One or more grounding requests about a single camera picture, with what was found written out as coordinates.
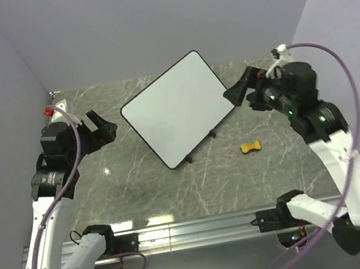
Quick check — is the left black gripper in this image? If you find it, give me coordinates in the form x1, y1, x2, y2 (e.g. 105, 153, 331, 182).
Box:
61, 106, 121, 167

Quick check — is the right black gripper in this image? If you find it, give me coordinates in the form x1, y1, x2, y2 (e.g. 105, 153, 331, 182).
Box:
219, 59, 298, 126

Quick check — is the yellow bone-shaped eraser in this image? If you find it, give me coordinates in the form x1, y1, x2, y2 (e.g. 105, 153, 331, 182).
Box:
240, 140, 262, 154

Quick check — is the white whiteboard black frame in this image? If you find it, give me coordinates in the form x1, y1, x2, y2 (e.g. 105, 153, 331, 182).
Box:
120, 50, 234, 170

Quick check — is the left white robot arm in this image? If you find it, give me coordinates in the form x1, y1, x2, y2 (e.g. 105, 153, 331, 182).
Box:
24, 111, 138, 269

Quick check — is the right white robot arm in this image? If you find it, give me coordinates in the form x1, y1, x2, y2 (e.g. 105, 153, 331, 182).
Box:
223, 61, 360, 255

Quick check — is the right black whiteboard foot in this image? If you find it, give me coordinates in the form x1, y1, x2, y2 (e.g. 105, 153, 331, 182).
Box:
209, 130, 217, 138

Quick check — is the black whiteboard foot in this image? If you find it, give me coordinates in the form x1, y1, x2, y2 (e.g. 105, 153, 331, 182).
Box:
209, 130, 217, 138
185, 155, 194, 163

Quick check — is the left black whiteboard foot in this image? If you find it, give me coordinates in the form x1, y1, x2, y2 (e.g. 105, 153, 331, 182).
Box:
185, 155, 194, 163

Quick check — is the red cable connector cap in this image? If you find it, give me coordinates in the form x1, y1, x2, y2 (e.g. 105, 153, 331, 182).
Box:
43, 108, 54, 117

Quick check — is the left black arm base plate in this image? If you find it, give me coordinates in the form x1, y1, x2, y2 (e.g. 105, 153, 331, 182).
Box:
106, 232, 139, 255

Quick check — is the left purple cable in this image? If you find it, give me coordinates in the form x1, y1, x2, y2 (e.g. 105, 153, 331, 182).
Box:
0, 94, 148, 269

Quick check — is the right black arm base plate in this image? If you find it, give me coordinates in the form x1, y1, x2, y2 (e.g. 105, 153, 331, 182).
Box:
250, 208, 308, 233

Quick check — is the aluminium mounting rail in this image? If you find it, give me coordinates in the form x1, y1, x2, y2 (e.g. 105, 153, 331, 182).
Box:
18, 193, 348, 269

